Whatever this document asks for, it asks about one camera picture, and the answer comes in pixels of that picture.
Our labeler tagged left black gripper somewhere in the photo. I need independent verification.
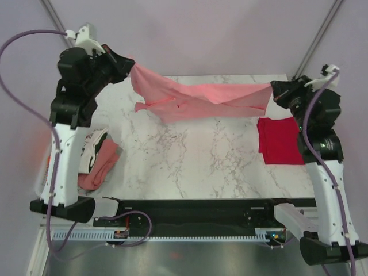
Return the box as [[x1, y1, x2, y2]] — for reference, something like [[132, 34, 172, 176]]
[[85, 44, 136, 97]]

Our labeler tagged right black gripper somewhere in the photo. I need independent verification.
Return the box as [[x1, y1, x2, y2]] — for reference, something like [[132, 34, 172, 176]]
[[271, 75, 319, 131]]

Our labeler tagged light pink t-shirt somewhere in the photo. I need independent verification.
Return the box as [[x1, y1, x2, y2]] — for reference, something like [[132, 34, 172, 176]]
[[130, 63, 272, 124]]

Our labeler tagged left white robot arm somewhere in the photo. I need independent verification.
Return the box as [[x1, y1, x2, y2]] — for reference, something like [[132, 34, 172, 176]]
[[30, 44, 135, 223]]

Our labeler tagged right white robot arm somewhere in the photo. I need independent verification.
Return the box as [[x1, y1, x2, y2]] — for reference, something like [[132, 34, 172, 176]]
[[263, 76, 367, 270]]

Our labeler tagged folded red t-shirt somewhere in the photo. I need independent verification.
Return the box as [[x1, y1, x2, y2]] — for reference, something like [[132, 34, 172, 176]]
[[257, 117, 304, 165]]

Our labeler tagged white printed t-shirt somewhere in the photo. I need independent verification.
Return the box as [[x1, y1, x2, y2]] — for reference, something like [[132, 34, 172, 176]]
[[78, 127, 109, 174]]

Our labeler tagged dusty rose t-shirt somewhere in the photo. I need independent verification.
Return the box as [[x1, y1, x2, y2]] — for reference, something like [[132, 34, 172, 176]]
[[78, 140, 119, 191]]

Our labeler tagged white plastic laundry basket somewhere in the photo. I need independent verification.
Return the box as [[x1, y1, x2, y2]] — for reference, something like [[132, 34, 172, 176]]
[[34, 155, 50, 197]]

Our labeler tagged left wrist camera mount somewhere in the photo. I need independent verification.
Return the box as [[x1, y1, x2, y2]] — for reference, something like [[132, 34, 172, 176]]
[[65, 23, 105, 56]]

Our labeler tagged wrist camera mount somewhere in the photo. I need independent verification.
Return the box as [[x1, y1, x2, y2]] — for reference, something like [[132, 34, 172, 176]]
[[65, 23, 105, 56], [304, 64, 340, 91]]

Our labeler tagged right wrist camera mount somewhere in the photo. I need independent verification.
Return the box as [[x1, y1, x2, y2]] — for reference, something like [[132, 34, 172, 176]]
[[304, 64, 340, 91]]

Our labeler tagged left aluminium frame post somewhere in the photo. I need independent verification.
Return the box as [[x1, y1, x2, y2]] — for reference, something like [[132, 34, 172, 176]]
[[39, 0, 65, 31]]

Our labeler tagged aluminium frame post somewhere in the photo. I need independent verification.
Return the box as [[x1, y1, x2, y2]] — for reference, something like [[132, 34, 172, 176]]
[[39, 0, 65, 31], [292, 0, 344, 79]]

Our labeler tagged right aluminium frame post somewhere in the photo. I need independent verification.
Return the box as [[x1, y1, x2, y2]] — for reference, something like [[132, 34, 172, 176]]
[[292, 0, 344, 79]]

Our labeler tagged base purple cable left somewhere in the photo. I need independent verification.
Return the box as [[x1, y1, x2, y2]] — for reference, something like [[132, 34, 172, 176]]
[[100, 210, 155, 248]]

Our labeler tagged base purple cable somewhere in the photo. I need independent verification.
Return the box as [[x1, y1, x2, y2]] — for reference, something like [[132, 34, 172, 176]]
[[264, 227, 300, 250], [100, 210, 155, 248]]

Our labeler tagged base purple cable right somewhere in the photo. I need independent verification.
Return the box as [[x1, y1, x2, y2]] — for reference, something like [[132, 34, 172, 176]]
[[264, 227, 300, 250]]

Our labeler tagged white slotted cable duct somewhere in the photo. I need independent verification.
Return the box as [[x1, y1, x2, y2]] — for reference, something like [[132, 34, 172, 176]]
[[52, 229, 286, 243]]

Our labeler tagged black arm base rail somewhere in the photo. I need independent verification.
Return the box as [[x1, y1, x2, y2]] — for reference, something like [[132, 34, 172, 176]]
[[86, 197, 298, 238]]

